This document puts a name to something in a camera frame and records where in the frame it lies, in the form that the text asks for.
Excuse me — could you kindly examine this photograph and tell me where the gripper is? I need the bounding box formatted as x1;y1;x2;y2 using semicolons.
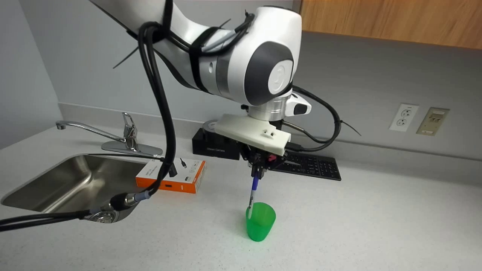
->
240;142;288;180

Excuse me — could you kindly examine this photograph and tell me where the blue and white marker pen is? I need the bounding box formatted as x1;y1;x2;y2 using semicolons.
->
247;175;261;220

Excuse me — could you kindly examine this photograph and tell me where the green plastic cup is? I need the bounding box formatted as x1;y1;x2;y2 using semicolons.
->
245;202;277;242

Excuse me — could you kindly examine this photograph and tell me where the black box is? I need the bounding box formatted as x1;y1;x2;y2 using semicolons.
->
192;128;242;161

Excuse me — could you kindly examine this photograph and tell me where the black keyboard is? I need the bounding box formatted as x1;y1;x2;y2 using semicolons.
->
270;151;342;181

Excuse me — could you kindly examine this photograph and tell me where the orange and white box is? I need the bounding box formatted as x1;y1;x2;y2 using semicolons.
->
135;158;207;194

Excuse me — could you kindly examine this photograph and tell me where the chrome tap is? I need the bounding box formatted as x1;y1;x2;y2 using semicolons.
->
56;112;164;157

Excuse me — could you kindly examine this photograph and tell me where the chrome tap lever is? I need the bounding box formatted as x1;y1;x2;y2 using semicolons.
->
122;112;137;139

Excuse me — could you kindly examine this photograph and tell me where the steel sink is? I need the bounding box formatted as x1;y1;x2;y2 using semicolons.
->
1;153;152;224

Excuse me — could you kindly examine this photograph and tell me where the white wall socket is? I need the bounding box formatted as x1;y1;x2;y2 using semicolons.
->
389;103;419;132

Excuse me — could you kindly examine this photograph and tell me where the wooden wall cabinet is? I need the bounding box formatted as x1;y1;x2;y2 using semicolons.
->
299;0;482;50

